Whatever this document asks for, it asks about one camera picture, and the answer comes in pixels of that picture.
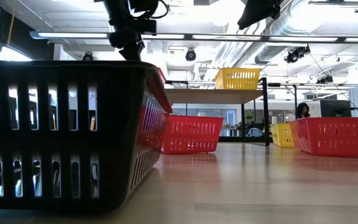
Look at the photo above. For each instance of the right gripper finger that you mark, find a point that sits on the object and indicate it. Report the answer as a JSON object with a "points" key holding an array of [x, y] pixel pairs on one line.
{"points": [[259, 12]]}

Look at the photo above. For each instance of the person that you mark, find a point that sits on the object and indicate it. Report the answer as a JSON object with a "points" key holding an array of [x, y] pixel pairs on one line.
{"points": [[303, 110]]}

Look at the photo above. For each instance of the black track light rail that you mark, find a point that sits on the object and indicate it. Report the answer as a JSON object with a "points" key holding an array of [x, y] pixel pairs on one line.
{"points": [[336, 3]]}

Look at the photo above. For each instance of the yellow plastic basket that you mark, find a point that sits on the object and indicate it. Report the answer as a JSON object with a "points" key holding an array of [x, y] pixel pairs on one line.
{"points": [[282, 134], [237, 79]]}

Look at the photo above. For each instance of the black ceiling spotlight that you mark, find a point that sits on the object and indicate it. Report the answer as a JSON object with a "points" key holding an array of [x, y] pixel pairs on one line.
{"points": [[190, 55], [297, 54], [325, 80], [88, 57]]}

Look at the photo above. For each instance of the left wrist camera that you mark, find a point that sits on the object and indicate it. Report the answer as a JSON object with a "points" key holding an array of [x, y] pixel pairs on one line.
{"points": [[148, 26]]}

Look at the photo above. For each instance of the black plastic basket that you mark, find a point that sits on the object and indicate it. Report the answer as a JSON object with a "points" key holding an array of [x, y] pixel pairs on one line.
{"points": [[117, 124]]}

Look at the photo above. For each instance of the silver air duct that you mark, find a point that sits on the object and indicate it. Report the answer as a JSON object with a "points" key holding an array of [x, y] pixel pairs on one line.
{"points": [[291, 25]]}

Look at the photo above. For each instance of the white and blue round object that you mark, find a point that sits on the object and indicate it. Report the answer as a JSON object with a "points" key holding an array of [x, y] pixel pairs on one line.
{"points": [[255, 132]]}

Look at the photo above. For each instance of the black monitor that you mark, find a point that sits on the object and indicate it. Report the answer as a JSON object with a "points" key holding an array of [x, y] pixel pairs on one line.
{"points": [[335, 108]]}

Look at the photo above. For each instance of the large window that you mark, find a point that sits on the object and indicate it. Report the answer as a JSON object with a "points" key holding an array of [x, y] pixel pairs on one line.
{"points": [[11, 55]]}

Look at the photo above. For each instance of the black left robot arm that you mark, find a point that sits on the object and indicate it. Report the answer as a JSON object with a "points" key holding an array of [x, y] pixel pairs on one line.
{"points": [[117, 9]]}

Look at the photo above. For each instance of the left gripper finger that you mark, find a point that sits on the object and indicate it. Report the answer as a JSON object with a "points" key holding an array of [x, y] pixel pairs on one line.
{"points": [[132, 52]]}

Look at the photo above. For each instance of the wooden shelf with black legs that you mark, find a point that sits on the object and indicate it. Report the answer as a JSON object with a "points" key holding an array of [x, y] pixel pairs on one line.
{"points": [[213, 96]]}

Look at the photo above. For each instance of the long light bar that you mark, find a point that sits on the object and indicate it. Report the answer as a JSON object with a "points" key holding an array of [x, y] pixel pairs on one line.
{"points": [[228, 38]]}

